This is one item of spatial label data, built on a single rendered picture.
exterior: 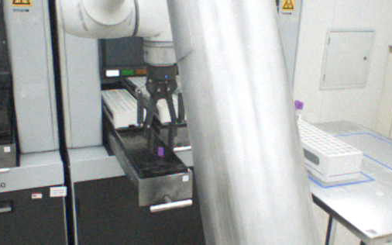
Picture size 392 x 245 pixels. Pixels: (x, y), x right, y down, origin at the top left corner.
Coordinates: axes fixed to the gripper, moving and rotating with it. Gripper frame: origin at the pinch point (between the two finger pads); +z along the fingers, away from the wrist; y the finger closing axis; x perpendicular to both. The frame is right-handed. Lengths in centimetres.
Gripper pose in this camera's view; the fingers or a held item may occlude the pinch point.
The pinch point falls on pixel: (160, 139)
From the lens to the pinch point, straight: 109.7
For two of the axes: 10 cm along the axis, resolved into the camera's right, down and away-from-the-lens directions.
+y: -9.3, 0.9, -3.7
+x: 3.8, 3.2, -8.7
